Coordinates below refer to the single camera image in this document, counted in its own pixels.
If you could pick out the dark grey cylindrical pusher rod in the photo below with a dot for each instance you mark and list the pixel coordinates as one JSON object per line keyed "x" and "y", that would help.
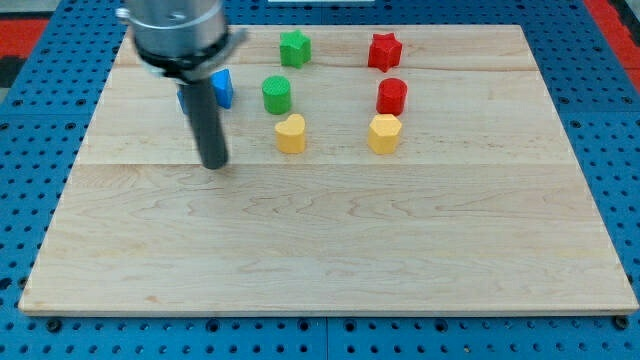
{"x": 203, "y": 114}

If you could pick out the blue block behind rod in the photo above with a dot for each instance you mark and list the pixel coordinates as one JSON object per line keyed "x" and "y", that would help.
{"x": 182, "y": 101}

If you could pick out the blue triangular block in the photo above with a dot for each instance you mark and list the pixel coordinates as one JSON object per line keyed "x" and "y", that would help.
{"x": 223, "y": 88}

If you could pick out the green cylinder block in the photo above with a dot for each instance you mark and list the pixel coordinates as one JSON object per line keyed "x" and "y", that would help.
{"x": 276, "y": 92}

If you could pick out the yellow heart block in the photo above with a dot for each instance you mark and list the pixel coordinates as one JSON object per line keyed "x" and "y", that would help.
{"x": 291, "y": 134}

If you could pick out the green star block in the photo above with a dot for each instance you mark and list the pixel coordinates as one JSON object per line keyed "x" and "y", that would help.
{"x": 295, "y": 49}

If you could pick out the yellow hexagon block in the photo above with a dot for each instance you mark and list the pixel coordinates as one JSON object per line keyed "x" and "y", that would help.
{"x": 384, "y": 134}

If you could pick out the red star block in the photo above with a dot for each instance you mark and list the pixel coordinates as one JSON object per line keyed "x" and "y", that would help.
{"x": 384, "y": 52}

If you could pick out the red cylinder block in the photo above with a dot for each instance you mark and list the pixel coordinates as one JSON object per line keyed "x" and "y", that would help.
{"x": 391, "y": 96}

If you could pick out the light wooden board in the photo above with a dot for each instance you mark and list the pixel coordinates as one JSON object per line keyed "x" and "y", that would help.
{"x": 482, "y": 210}

